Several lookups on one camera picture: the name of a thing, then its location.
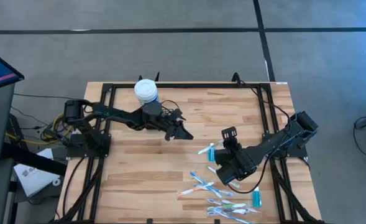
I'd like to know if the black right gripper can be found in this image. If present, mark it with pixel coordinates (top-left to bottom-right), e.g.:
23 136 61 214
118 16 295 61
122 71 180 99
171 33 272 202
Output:
215 126 249 170

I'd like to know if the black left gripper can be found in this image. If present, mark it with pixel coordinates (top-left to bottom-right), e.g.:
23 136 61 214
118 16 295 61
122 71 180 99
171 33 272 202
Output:
140 101 194 142

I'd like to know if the blue white toothbrush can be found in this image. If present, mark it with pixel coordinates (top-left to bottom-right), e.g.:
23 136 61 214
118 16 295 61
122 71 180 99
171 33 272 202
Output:
194 184 234 198
190 170 224 199
206 210 252 224

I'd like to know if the orange white toothbrush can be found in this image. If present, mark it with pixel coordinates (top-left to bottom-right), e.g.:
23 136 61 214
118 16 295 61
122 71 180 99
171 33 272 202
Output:
176 182 216 198

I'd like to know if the white blue wipes canister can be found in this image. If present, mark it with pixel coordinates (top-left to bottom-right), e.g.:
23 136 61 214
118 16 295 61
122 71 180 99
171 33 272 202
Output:
134 78 161 105

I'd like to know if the black bench beam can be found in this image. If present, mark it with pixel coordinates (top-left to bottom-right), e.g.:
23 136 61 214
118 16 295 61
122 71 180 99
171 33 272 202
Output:
1 141 68 177

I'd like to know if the white printed booklet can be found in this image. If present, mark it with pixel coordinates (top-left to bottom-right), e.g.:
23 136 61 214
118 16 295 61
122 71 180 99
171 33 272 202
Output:
13 148 62 198

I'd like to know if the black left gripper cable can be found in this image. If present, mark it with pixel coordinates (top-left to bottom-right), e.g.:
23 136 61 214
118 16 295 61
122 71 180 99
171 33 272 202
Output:
161 99 181 113

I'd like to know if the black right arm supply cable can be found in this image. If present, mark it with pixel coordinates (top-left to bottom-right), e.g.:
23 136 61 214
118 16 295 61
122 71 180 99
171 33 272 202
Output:
238 80 295 128

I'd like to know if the black aluminium table frame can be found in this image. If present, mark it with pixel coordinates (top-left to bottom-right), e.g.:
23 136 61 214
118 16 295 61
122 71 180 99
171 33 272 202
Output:
57 81 326 224

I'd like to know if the black cable clamp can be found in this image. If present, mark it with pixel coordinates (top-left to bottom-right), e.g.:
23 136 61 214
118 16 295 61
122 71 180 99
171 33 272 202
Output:
231 72 243 86

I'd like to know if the black left base cable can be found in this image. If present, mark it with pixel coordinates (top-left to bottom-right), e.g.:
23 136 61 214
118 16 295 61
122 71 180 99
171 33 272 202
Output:
62 157 87 220

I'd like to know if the thin black floor cable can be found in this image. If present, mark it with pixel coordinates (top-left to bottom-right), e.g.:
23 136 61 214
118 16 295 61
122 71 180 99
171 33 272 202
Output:
13 92 85 101

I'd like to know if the yellow cable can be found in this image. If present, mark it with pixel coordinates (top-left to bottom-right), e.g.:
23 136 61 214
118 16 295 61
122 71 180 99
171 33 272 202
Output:
4 112 75 146

